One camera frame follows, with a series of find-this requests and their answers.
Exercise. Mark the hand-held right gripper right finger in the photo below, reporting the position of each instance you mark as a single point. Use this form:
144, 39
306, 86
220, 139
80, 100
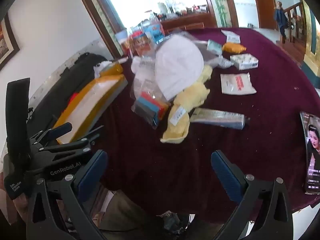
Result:
225, 175

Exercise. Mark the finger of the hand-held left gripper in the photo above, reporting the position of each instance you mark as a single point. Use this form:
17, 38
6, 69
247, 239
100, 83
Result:
86, 138
61, 128

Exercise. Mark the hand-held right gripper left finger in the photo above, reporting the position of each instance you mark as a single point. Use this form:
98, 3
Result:
93, 172

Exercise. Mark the yellow rimmed tray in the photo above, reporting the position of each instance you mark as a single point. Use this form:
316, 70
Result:
95, 97

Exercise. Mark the clear bag of coloured cloths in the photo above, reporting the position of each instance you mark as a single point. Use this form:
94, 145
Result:
150, 108

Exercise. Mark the yellow plush towel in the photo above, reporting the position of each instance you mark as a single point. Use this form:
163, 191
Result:
185, 102

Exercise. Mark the white tissue pack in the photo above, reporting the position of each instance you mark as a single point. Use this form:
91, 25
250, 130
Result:
243, 62

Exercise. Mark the small white packet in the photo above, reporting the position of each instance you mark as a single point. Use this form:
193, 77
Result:
232, 38

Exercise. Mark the red paper bag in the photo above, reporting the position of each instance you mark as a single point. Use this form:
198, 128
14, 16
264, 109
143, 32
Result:
73, 98

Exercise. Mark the silver tube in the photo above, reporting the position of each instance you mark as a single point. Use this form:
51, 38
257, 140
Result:
220, 118

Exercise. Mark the black fabric bag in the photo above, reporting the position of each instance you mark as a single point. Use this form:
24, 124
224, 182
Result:
75, 72

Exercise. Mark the person's grey trousers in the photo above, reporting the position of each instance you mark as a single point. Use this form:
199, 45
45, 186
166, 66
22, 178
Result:
130, 217

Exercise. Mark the white plastic bag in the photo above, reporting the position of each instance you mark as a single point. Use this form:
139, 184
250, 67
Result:
100, 67

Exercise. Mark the yellow tape roll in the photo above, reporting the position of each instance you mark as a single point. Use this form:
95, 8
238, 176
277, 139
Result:
112, 69

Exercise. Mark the clear plastic bag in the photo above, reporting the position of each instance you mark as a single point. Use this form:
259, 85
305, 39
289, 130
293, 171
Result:
145, 80

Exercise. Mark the smartphone showing video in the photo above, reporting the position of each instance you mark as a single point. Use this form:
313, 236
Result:
312, 155

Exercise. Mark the white packet with red print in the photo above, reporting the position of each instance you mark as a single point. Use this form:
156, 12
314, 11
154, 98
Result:
235, 85

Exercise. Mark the clear jar with orange label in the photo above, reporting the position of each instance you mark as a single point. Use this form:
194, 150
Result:
140, 43

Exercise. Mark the crinkled clear wrapper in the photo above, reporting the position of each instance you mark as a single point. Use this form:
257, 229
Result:
221, 62

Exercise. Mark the clear jar with blue label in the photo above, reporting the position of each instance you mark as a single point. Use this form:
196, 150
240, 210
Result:
155, 33

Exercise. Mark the orange packet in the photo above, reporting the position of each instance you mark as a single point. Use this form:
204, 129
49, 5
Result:
233, 47

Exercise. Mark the teal packet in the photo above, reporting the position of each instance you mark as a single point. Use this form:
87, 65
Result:
213, 46

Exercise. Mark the wooden sideboard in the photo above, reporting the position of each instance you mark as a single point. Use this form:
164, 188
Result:
190, 20

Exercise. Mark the wooden stair railing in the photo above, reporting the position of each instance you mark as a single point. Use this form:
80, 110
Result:
297, 17

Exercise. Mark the wooden door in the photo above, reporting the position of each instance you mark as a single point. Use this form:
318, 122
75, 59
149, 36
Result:
263, 2

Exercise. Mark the framed wall picture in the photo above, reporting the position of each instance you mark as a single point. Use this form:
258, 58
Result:
6, 45

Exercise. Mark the bamboo print wall panel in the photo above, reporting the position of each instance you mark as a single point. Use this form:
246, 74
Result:
102, 12
217, 2

